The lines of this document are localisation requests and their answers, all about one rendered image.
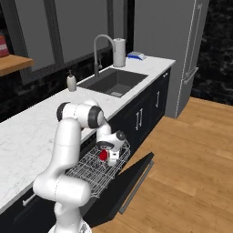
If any silver cupboard handle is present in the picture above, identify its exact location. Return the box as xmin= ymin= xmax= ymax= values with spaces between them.
xmin=138 ymin=107 xmax=144 ymax=128
xmin=155 ymin=90 xmax=161 ymax=109
xmin=135 ymin=109 xmax=140 ymax=132

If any blue and white flat object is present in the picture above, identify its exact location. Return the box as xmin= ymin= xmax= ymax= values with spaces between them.
xmin=127 ymin=51 xmax=147 ymax=61

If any red cup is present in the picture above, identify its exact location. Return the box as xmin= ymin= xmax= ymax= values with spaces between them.
xmin=99 ymin=149 xmax=109 ymax=162

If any grey framed window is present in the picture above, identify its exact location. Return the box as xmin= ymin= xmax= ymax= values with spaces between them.
xmin=8 ymin=0 xmax=128 ymax=86

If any grey dishwasher door handle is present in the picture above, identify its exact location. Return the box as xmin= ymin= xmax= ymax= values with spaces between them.
xmin=118 ymin=160 xmax=155 ymax=215

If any black dishwasher door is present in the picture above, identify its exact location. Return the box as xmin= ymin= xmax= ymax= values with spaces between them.
xmin=83 ymin=152 xmax=156 ymax=228

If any black cupboard door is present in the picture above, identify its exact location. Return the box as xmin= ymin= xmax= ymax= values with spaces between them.
xmin=138 ymin=90 xmax=153 ymax=144
xmin=120 ymin=103 xmax=141 ymax=153
xmin=150 ymin=76 xmax=169 ymax=124

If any red box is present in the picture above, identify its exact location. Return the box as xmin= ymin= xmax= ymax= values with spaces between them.
xmin=0 ymin=35 xmax=10 ymax=59

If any black drawer front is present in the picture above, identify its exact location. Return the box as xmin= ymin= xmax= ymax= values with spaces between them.
xmin=161 ymin=66 xmax=172 ymax=81
xmin=0 ymin=186 xmax=57 ymax=233

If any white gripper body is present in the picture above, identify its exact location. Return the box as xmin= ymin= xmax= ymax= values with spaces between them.
xmin=106 ymin=155 xmax=119 ymax=167

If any wooden shelf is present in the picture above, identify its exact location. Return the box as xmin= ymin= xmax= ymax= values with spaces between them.
xmin=0 ymin=54 xmax=35 ymax=77

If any dark grey sink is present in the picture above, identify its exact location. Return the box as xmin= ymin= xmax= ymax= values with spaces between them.
xmin=77 ymin=66 xmax=150 ymax=99

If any grey curved tap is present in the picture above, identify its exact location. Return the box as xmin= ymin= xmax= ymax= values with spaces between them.
xmin=92 ymin=34 xmax=117 ymax=78

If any grey fridge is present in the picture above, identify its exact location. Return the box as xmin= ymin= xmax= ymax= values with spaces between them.
xmin=133 ymin=0 xmax=210 ymax=119

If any wire dishwasher rack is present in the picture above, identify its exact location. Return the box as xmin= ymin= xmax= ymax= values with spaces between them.
xmin=65 ymin=140 xmax=132 ymax=200

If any white soap dispenser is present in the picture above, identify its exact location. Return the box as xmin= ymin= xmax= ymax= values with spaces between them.
xmin=66 ymin=69 xmax=78 ymax=93

